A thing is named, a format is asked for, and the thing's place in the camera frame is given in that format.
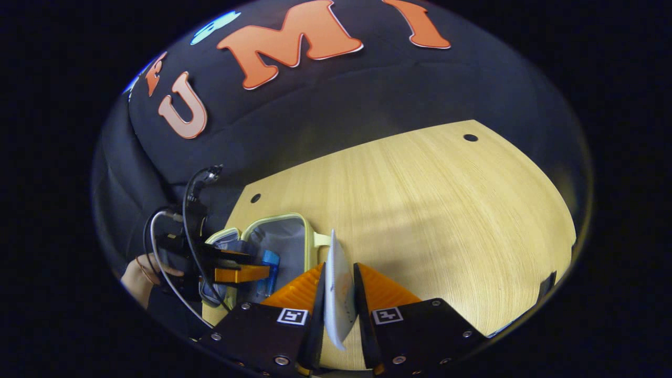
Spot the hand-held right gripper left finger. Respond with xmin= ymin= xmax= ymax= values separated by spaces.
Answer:
xmin=196 ymin=262 xmax=327 ymax=376

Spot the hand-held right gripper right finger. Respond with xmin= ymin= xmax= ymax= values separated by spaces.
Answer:
xmin=353 ymin=262 xmax=490 ymax=376

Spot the blue skin care tube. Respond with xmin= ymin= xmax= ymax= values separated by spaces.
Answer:
xmin=256 ymin=250 xmax=280 ymax=298

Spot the black cable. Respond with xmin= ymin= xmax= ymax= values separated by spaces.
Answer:
xmin=181 ymin=164 xmax=234 ymax=314

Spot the white cable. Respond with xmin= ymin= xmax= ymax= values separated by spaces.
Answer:
xmin=150 ymin=210 xmax=213 ymax=329

